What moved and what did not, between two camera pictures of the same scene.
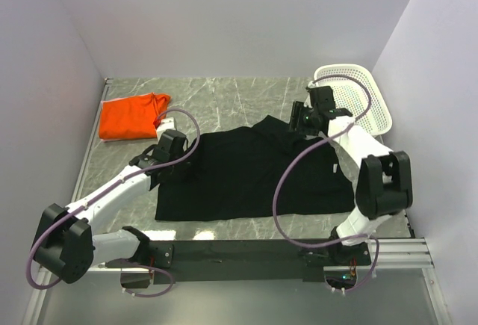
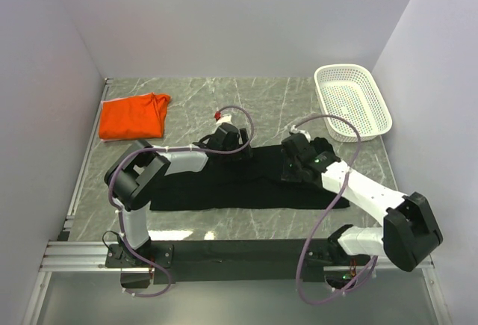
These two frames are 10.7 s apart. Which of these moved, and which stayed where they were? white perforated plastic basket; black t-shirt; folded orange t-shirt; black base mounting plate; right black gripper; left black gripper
Moved: black t-shirt; right black gripper; left black gripper
Stayed: black base mounting plate; white perforated plastic basket; folded orange t-shirt
